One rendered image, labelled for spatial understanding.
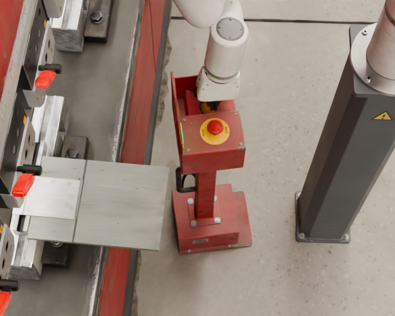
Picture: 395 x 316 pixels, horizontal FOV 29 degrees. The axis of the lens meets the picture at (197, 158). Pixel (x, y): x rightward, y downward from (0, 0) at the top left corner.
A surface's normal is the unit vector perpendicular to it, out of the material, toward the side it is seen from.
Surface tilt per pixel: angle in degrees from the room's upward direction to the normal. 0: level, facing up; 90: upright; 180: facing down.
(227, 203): 4
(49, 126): 0
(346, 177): 90
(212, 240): 90
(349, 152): 90
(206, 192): 90
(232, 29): 5
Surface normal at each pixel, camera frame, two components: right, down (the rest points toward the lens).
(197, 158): 0.14, 0.90
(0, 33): 1.00, 0.09
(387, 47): -0.69, 0.66
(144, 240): 0.01, -0.42
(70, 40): -0.09, 0.90
